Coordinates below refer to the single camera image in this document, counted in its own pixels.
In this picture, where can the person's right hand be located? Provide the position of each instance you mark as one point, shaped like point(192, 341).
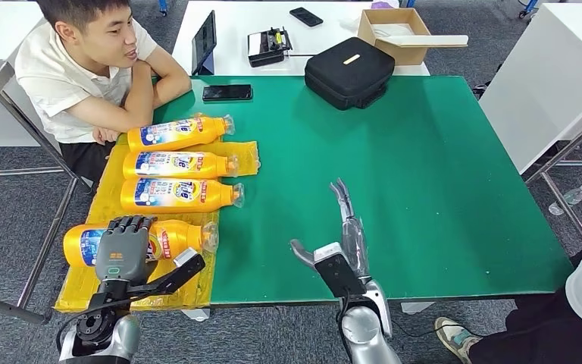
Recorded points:
point(143, 69)

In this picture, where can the person's left hand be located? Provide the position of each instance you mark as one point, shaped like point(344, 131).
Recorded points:
point(106, 135)

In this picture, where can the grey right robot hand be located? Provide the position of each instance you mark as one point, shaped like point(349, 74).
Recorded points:
point(353, 241)

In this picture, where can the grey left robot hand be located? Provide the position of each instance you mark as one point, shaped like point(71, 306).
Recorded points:
point(123, 251)

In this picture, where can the orange detergent bottle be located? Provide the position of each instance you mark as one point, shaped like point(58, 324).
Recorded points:
point(170, 196)
point(175, 133)
point(170, 166)
point(180, 238)

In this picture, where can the person's left forearm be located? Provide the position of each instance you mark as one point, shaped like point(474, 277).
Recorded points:
point(170, 85)

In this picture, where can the person's right forearm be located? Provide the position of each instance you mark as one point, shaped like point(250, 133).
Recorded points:
point(100, 108)

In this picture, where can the clear plastic water bottle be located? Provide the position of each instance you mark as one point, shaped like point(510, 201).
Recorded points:
point(569, 198)

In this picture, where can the yellow taped cardboard mat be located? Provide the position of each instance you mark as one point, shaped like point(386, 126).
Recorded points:
point(90, 286)

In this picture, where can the black tablet on stand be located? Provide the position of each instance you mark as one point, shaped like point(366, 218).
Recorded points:
point(204, 42)

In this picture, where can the black smartphone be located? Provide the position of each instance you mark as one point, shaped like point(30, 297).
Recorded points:
point(227, 92)
point(306, 16)

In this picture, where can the green top table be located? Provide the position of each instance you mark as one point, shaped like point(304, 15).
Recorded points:
point(446, 176)

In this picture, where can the white table with steel legs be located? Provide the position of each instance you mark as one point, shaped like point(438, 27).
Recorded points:
point(547, 75)

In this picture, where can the black and white label printer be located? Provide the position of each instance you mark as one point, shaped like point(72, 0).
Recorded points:
point(268, 48)

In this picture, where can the black zippered carrying case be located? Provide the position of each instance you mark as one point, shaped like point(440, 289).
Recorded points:
point(349, 74)

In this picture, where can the open cardboard box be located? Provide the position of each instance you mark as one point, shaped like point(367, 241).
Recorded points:
point(407, 56)

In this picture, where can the white packing material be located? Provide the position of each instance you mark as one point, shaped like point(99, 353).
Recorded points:
point(393, 30)

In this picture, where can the purple item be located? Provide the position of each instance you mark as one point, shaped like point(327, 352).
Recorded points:
point(383, 4)

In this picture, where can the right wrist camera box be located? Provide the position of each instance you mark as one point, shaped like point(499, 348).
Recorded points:
point(338, 271)

